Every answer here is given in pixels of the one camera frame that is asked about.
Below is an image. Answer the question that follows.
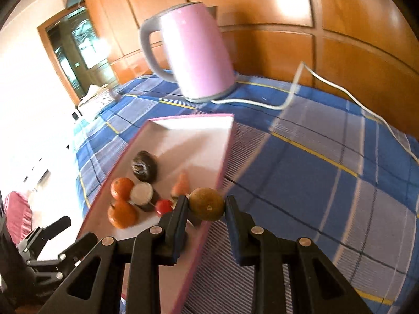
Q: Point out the red tomato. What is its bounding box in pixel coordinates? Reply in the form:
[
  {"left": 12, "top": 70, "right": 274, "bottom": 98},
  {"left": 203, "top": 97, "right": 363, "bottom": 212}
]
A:
[{"left": 155, "top": 199, "right": 173, "bottom": 216}]

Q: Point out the wooden wardrobe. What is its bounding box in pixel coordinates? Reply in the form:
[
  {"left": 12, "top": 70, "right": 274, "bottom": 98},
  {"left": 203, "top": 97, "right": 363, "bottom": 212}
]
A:
[{"left": 75, "top": 0, "right": 419, "bottom": 158}]

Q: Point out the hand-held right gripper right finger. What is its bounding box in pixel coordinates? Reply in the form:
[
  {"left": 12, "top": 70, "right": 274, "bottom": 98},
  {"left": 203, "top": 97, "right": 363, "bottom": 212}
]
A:
[{"left": 225, "top": 195, "right": 374, "bottom": 314}]

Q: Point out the wooden framed glass door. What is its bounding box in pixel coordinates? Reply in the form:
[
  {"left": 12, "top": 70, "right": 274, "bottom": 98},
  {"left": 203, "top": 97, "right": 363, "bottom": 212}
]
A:
[{"left": 37, "top": 7, "right": 120, "bottom": 105}]

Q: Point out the white power cord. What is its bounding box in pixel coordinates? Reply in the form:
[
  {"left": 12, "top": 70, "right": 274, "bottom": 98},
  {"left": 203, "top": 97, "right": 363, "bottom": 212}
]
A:
[{"left": 211, "top": 61, "right": 419, "bottom": 162}]

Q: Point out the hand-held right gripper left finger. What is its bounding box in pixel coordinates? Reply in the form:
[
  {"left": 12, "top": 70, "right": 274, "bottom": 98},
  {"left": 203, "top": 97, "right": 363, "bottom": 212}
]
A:
[{"left": 39, "top": 195, "right": 190, "bottom": 314}]

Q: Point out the blue plaid cloth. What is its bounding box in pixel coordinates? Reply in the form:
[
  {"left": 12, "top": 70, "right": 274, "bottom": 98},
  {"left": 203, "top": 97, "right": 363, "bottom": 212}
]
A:
[{"left": 67, "top": 72, "right": 419, "bottom": 314}]

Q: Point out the pink tray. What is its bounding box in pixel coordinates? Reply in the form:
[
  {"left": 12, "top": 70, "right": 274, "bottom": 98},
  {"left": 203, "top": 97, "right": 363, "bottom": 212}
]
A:
[{"left": 76, "top": 113, "right": 235, "bottom": 314}]

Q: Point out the small brown round fruit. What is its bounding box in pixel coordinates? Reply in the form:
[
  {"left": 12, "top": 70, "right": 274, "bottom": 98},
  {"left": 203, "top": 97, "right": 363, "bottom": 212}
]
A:
[{"left": 189, "top": 187, "right": 226, "bottom": 222}]

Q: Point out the red cushion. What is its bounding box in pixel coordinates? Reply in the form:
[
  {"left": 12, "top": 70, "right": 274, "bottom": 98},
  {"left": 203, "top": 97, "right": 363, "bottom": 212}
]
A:
[{"left": 5, "top": 190, "right": 35, "bottom": 246}]

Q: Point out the dark cut cylinder piece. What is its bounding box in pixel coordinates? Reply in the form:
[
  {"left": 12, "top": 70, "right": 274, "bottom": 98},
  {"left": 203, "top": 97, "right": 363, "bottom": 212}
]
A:
[{"left": 130, "top": 182, "right": 155, "bottom": 211}]

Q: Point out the carrot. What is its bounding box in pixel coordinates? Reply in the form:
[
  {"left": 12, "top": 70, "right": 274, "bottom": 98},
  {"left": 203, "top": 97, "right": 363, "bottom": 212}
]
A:
[{"left": 171, "top": 170, "right": 190, "bottom": 200}]

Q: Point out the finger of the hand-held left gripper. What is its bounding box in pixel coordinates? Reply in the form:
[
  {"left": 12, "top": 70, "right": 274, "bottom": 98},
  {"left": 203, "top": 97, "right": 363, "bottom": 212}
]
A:
[
  {"left": 16, "top": 215, "right": 72, "bottom": 262},
  {"left": 28, "top": 232, "right": 99, "bottom": 282}
]

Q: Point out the orange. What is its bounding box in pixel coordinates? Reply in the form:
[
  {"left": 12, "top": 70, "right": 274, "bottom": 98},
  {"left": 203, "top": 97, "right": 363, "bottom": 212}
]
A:
[
  {"left": 107, "top": 199, "right": 139, "bottom": 229},
  {"left": 110, "top": 177, "right": 135, "bottom": 201}
]

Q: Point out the dark brown lumpy fruit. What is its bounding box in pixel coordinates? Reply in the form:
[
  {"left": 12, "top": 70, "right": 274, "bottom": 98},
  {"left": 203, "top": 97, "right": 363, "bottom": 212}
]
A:
[{"left": 131, "top": 150, "right": 158, "bottom": 182}]

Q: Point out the pink electric kettle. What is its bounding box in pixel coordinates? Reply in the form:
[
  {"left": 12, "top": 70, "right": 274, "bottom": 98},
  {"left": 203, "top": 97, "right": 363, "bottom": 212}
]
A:
[{"left": 139, "top": 2, "right": 237, "bottom": 103}]

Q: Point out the white tissue box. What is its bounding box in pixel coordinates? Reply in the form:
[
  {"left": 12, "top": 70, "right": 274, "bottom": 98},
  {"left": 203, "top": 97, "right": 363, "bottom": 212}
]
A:
[{"left": 77, "top": 84, "right": 113, "bottom": 118}]

